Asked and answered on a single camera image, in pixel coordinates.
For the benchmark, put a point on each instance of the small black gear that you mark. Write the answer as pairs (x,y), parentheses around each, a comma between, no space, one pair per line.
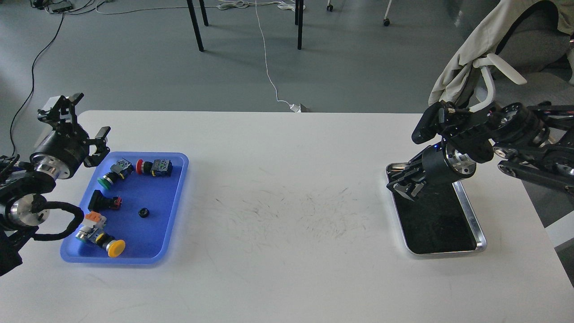
(143,212)

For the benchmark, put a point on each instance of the black table leg left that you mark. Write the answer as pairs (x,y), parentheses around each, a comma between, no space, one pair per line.
(195,22)

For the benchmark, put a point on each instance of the black table leg right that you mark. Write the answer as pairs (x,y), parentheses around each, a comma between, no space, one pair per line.
(299,11)

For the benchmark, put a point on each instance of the green push button switch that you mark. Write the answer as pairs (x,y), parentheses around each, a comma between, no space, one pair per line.
(120,170)

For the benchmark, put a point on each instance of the black table leg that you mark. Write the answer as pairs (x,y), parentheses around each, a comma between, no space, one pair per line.
(195,22)
(299,11)

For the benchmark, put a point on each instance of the white power adapter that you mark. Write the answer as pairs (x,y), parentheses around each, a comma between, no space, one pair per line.
(299,108)

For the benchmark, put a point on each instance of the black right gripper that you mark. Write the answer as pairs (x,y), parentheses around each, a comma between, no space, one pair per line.
(465,141)

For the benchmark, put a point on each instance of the silver metal tray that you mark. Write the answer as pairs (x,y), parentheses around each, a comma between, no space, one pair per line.
(440,222)

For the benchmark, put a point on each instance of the black red-tipped switch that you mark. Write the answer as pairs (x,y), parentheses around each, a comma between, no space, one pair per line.
(99,202)

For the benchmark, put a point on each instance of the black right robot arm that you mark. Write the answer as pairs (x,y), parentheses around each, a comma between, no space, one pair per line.
(535,144)

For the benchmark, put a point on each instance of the red push button switch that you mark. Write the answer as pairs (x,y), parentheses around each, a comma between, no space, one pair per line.
(156,168)

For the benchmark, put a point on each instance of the yellow push button switch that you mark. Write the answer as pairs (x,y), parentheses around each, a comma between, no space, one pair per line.
(114,247)

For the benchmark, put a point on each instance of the orange white connector block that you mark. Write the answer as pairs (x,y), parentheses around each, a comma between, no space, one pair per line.
(94,220)

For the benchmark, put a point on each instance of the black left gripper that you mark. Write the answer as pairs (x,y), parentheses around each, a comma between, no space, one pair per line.
(66,146)

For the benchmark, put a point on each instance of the blue plastic tray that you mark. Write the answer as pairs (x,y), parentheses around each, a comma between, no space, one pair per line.
(147,239)

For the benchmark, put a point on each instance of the grey office chair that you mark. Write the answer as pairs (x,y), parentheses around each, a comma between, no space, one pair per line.
(539,86)

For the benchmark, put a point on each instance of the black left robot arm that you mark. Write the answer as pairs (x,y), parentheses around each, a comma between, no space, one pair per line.
(24,183)

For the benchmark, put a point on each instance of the beige jacket on chair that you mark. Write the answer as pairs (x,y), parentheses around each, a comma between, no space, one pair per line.
(528,34)

